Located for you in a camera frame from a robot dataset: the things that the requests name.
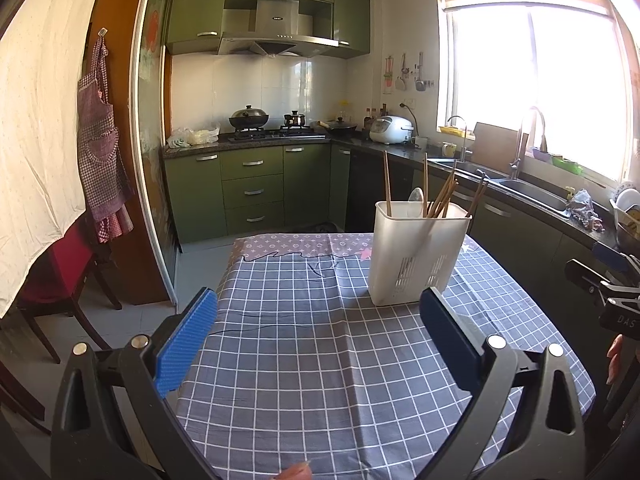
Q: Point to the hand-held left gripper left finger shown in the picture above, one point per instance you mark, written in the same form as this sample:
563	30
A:
185	345

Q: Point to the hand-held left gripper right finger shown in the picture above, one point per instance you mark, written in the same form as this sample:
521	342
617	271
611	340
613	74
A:
450	345

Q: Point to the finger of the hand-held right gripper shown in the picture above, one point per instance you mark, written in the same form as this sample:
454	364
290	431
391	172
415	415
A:
592	277
610	256

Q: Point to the white plastic utensil holder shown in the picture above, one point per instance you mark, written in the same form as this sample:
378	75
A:
400	240

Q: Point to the bunch of wooden chopsticks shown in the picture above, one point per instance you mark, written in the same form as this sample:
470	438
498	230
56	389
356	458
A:
440	202

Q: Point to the white spoon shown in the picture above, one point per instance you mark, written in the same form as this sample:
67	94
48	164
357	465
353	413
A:
416	200

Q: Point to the person's right hand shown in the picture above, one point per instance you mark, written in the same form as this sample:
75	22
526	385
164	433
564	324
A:
615	360

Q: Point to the person's left hand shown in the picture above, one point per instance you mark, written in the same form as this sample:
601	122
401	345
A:
296	472

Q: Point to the dish rack with plates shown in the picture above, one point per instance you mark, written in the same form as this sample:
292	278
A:
627	215

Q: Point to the grey crumpled rag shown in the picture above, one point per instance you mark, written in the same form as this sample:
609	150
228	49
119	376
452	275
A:
582	210

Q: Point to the green sink base cabinet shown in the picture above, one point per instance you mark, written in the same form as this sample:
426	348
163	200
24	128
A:
525	240

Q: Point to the green plastic basin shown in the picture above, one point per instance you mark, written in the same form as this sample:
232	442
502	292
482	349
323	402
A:
567	165

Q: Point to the double steel sink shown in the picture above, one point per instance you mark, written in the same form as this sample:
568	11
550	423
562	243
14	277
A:
530	192

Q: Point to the blue checked tablecloth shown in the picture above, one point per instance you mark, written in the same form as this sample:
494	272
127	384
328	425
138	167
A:
310	360

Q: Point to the tall steel faucet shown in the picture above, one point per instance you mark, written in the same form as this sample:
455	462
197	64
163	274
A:
517	155

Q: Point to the red wooden chair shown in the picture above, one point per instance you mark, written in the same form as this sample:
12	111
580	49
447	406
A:
65	265

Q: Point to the wooden cutting board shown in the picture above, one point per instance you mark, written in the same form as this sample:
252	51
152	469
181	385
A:
495	145

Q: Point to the green base cabinet with drawers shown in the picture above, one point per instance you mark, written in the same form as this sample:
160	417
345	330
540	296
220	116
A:
250	190

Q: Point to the small steel faucet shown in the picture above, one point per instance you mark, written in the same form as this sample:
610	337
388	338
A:
464	150

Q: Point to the yellow printed cup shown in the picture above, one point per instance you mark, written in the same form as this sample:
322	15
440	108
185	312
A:
449	150

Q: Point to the yellow sill tray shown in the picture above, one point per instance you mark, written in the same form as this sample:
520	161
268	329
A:
455	130

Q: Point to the white mug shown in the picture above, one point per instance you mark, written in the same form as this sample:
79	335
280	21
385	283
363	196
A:
420	143

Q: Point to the kitchen window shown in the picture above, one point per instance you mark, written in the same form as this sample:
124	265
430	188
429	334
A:
525	70

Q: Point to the white plastic bag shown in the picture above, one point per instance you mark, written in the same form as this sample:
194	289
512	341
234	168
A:
192	136

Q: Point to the sliding glass door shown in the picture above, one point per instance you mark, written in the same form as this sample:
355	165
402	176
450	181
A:
150	135

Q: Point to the purple checked apron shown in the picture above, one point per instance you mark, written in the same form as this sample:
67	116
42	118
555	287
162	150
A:
97	150

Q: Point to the black kitchen countertop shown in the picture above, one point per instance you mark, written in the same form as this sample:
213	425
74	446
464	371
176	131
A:
360	144

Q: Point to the white rice cooker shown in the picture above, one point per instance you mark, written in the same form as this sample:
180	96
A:
391	130

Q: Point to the black gas stove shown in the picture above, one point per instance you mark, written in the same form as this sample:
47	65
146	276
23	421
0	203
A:
275	134

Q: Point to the black wok with lid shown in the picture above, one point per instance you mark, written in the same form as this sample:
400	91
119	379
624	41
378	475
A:
248	119

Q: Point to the cluster of sauce bottles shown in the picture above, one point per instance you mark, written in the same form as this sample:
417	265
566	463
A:
375	115

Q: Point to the black frying pan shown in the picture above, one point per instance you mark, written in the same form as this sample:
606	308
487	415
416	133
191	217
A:
340	126

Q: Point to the white hanging sheet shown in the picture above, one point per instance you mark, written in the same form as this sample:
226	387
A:
40	135

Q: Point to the hanging steel ladle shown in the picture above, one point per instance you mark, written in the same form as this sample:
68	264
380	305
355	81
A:
421	82

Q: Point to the hanging kitchen spatula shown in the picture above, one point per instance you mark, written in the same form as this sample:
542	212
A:
402	80

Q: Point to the green upper cabinets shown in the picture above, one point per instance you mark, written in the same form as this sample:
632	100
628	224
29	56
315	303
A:
192	10

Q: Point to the steel range hood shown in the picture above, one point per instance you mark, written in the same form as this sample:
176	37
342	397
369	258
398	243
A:
275	15

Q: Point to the small wall poster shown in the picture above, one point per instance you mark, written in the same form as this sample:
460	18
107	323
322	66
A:
390	77

